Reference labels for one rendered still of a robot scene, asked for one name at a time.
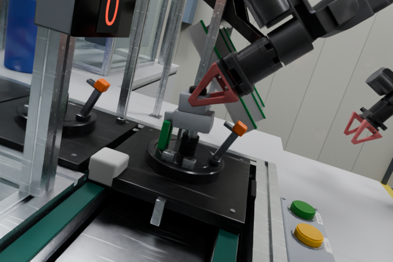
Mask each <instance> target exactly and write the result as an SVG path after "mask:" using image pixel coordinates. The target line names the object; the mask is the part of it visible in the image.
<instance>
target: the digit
mask: <svg viewBox="0 0 393 262"><path fill-rule="evenodd" d="M122 5H123V0H101V7H100V11H99V18H98V24H97V29H96V32H97V33H118V27H119V21H120V16H121V11H122Z"/></svg>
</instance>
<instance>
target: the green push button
mask: <svg viewBox="0 0 393 262"><path fill-rule="evenodd" d="M290 208H291V210H292V211H293V213H294V214H296V215H298V216H300V217H302V218H304V219H313V218H314V217H315V214H316V211H315V209H314V208H313V207H312V206H311V205H310V204H307V203H306V202H304V201H299V200H296V201H292V204H291V206H290Z"/></svg>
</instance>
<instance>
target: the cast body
mask: <svg viewBox="0 0 393 262"><path fill-rule="evenodd" d="M196 87H197V86H190V88H189V89H186V90H185V91H183V92H182V93H180V97H179V102H178V108H177V109H175V110H174V112H172V111H165V113H164V121H165V120H167V121H170V122H171V124H173V125H172V126H173V127H176V128H180V129H185V130H191V131H195V132H201V133H207V134H209V132H210V131H211V129H212V127H213V122H214V117H215V111H210V110H208V109H209V105H204V106H195V107H192V106H191V104H190V103H189V102H188V98H189V97H190V96H191V94H192V93H193V91H194V90H195V89H196ZM210 97H211V94H210V93H207V89H206V88H204V89H203V90H202V91H201V93H200V94H199V95H198V97H197V98H198V99H206V98H210Z"/></svg>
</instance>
